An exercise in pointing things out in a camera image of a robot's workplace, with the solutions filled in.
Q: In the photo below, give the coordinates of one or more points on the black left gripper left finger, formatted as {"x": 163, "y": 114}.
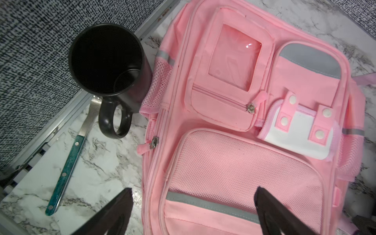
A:
{"x": 112, "y": 219}

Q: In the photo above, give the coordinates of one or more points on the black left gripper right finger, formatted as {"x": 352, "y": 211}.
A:
{"x": 275, "y": 218}

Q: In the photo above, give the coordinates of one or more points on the pink backpack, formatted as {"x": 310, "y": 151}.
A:
{"x": 240, "y": 100}

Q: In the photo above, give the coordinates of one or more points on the black cup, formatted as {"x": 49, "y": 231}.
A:
{"x": 107, "y": 60}

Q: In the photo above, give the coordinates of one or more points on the green handled fork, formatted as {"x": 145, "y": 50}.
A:
{"x": 73, "y": 156}

